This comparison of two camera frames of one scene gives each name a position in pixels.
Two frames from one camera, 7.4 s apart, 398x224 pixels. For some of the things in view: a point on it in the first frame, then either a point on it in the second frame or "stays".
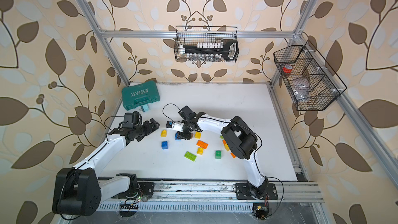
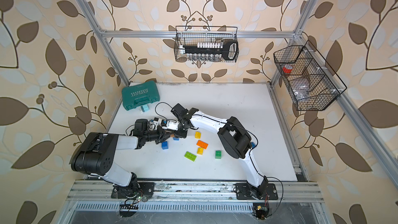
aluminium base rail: x=219 y=192 stays
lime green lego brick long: x=190 y=156 stays
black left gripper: x=148 y=129 -> x=161 y=134
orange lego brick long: x=202 y=144 stays
